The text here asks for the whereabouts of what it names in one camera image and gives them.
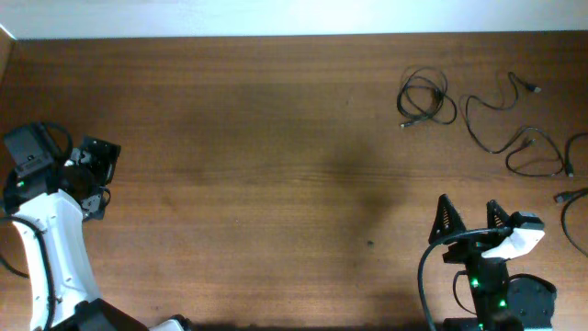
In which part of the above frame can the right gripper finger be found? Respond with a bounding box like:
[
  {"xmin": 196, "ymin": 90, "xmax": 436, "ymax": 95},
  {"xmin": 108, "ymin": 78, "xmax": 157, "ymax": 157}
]
[
  {"xmin": 486, "ymin": 200, "xmax": 509, "ymax": 229},
  {"xmin": 428, "ymin": 194, "xmax": 466, "ymax": 244}
]

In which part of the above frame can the black cable bundle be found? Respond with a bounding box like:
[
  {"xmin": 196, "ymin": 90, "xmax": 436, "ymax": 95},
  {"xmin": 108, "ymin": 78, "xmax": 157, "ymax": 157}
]
[{"xmin": 396, "ymin": 65, "xmax": 458, "ymax": 130}]

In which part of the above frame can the long thin black cable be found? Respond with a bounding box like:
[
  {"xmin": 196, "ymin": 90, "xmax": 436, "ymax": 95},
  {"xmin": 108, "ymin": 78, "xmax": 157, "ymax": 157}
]
[{"xmin": 458, "ymin": 71, "xmax": 566, "ymax": 178}]

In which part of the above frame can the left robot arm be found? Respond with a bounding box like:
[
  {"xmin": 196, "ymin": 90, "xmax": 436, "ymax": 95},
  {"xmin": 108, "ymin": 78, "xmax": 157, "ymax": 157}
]
[{"xmin": 1, "ymin": 122, "xmax": 145, "ymax": 330}]

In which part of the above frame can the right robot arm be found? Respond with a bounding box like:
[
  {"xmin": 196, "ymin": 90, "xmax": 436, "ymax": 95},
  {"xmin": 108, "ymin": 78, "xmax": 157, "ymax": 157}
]
[{"xmin": 417, "ymin": 194, "xmax": 557, "ymax": 331}]

